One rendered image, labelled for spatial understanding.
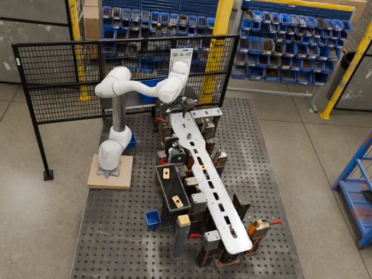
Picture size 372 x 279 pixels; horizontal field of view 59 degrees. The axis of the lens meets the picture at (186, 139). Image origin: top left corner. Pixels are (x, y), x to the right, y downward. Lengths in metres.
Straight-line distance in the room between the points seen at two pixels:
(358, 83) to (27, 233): 4.42
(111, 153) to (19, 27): 2.29
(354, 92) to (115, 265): 4.01
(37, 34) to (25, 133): 1.17
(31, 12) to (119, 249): 2.86
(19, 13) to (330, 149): 4.15
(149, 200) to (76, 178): 1.28
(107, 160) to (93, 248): 0.67
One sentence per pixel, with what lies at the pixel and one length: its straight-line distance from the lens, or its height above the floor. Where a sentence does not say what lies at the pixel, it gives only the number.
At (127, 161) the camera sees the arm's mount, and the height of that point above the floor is 0.74.
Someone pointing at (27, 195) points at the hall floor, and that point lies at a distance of 3.72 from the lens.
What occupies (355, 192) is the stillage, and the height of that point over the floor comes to 0.17.
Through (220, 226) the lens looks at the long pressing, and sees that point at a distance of 2.26.
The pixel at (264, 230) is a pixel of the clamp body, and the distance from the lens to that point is 2.30.
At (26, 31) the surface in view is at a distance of 4.41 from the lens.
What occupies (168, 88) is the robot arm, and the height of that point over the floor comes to 1.83.
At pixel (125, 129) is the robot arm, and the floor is 1.03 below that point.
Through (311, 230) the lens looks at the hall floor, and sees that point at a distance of 3.80.
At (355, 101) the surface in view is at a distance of 5.34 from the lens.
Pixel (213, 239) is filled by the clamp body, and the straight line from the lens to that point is 2.14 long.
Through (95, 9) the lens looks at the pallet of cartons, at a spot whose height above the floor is 0.74.
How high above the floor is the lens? 2.89
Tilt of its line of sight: 44 degrees down
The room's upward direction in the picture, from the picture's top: 10 degrees clockwise
